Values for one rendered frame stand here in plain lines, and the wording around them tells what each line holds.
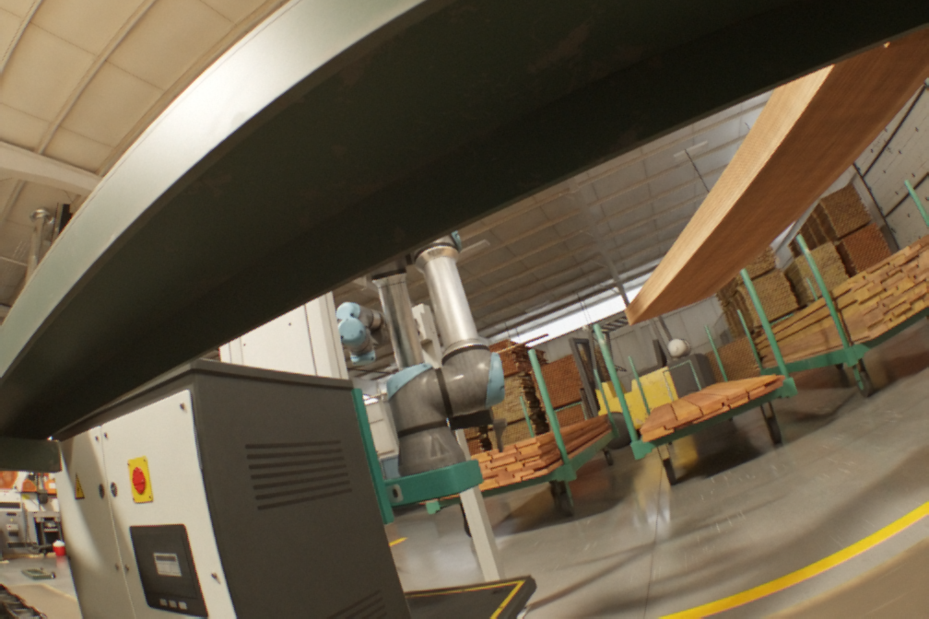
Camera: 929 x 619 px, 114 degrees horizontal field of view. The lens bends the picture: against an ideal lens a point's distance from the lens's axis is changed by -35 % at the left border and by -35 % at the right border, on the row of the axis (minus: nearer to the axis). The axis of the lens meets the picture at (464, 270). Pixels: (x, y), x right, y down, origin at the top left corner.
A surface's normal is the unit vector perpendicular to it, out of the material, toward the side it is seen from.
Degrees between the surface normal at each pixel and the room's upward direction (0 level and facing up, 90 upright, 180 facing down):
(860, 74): 180
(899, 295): 90
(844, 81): 180
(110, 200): 90
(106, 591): 90
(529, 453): 90
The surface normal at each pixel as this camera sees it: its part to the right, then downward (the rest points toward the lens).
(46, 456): 0.87, -0.39
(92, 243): -0.41, -0.25
